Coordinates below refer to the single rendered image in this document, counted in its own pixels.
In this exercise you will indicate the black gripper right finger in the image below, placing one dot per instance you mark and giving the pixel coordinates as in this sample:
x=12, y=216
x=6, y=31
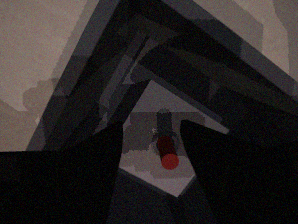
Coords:
x=243, y=183

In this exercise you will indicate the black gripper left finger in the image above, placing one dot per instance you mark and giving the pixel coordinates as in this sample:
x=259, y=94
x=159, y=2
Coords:
x=75, y=186

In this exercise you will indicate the dark red peg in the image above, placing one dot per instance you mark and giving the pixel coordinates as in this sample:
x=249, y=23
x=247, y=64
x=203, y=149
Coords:
x=168, y=156

